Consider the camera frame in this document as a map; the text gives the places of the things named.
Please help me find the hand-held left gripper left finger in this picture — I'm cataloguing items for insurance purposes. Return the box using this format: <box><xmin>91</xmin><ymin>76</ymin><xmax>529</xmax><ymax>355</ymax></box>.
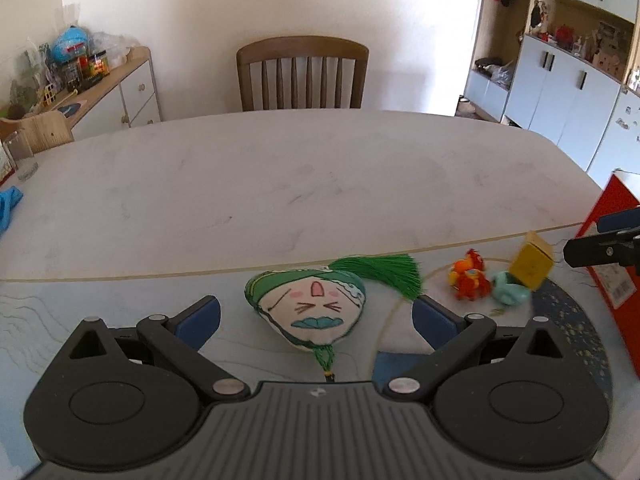
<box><xmin>67</xmin><ymin>296</ymin><xmax>251</xmax><ymax>404</ymax></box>

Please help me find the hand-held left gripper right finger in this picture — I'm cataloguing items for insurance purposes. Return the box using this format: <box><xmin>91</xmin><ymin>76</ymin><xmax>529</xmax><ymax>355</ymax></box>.
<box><xmin>387</xmin><ymin>296</ymin><xmax>569</xmax><ymax>404</ymax></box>

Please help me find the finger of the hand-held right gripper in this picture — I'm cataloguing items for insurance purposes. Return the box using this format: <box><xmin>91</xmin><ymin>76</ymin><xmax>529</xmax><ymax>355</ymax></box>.
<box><xmin>563</xmin><ymin>230</ymin><xmax>640</xmax><ymax>277</ymax></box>
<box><xmin>597</xmin><ymin>208</ymin><xmax>640</xmax><ymax>234</ymax></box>

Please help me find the red and white cardboard box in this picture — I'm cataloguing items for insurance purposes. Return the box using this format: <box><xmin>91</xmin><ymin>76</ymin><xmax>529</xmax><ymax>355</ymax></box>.
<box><xmin>574</xmin><ymin>170</ymin><xmax>640</xmax><ymax>380</ymax></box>

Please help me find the green tasselled face sachet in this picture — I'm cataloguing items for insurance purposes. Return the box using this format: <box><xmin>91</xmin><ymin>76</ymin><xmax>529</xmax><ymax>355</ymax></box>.
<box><xmin>244</xmin><ymin>253</ymin><xmax>424</xmax><ymax>384</ymax></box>

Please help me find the orange toy figure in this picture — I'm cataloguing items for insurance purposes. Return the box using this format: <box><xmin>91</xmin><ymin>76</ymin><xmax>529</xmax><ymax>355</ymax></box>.
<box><xmin>447</xmin><ymin>248</ymin><xmax>494</xmax><ymax>302</ymax></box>

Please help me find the yellow block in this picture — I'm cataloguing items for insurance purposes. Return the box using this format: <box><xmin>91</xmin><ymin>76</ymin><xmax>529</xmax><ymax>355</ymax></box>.
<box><xmin>507</xmin><ymin>230</ymin><xmax>556</xmax><ymax>291</ymax></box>

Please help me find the teal toy figure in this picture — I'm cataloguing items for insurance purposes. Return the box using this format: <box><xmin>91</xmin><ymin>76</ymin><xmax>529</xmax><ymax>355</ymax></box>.
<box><xmin>488</xmin><ymin>270</ymin><xmax>532</xmax><ymax>307</ymax></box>

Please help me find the blue cloth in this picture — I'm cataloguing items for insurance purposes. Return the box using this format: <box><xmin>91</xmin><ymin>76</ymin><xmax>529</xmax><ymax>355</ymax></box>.
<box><xmin>0</xmin><ymin>186</ymin><xmax>25</xmax><ymax>237</ymax></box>

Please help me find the white wooden-top sideboard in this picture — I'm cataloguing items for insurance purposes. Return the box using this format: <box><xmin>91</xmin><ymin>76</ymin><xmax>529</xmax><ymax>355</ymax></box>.
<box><xmin>0</xmin><ymin>46</ymin><xmax>164</xmax><ymax>161</ymax></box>

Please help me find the clear plastic bag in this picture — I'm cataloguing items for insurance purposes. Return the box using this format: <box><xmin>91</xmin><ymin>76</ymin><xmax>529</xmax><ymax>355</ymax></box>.
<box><xmin>92</xmin><ymin>30</ymin><xmax>134</xmax><ymax>69</ymax></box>

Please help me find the wooden slat-back chair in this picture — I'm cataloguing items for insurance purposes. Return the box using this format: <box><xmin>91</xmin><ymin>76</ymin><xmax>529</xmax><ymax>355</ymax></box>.
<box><xmin>235</xmin><ymin>35</ymin><xmax>370</xmax><ymax>112</ymax></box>

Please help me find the blue round bag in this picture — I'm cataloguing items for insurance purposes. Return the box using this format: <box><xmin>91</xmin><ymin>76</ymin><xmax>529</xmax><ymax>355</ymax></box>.
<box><xmin>52</xmin><ymin>25</ymin><xmax>92</xmax><ymax>64</ymax></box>

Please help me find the large white wall cabinet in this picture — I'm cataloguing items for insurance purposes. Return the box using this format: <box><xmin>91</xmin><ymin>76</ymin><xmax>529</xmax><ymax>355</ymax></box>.
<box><xmin>462</xmin><ymin>0</ymin><xmax>640</xmax><ymax>177</ymax></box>

